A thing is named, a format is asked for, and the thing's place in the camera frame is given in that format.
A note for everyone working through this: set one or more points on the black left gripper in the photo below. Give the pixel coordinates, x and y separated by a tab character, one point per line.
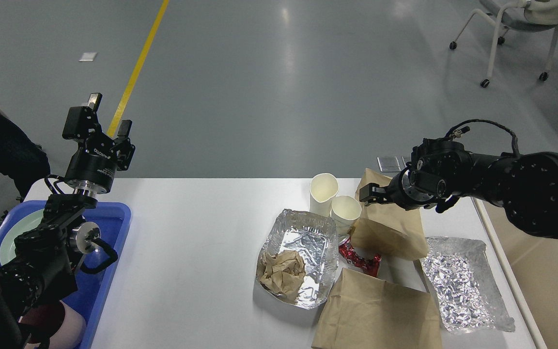
97	157

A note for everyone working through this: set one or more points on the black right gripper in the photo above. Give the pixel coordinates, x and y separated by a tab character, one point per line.
399	191

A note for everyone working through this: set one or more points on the short white paper cup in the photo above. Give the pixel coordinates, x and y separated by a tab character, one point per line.
345	210

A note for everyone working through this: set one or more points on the brown paper bag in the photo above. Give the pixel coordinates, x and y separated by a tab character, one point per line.
364	312
387	228

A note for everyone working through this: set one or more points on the tall white paper cup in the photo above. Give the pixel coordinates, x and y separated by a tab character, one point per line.
323	189

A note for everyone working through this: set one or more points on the aluminium foil sheet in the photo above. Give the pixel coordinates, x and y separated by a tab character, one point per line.
466	292

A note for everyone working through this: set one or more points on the mint green plate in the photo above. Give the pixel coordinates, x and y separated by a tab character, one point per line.
20	223

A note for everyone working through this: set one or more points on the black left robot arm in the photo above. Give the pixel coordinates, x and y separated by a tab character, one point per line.
48	257

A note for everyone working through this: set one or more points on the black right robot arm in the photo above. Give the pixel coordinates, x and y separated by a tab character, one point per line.
441	171

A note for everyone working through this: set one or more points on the grey metal floor plate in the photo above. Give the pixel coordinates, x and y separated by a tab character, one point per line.
391	164

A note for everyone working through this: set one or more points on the aluminium foil tray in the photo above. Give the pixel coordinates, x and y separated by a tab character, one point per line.
316	239

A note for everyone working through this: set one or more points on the red foil wrapper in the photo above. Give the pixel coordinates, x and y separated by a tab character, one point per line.
368	266

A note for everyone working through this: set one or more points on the blue plastic tray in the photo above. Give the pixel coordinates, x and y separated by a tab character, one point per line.
88	301

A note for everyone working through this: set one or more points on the crumpled brown paper napkin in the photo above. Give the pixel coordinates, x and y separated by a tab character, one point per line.
282	273

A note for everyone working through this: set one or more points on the brown paper bag front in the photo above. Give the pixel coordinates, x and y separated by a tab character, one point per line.
364	312

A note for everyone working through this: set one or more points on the pink mug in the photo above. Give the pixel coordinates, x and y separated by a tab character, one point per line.
57	322

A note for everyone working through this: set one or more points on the beige plastic bin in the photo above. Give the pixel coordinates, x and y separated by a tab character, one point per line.
534	262

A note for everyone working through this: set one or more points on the grey office chair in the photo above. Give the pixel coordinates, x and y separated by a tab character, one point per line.
518	15

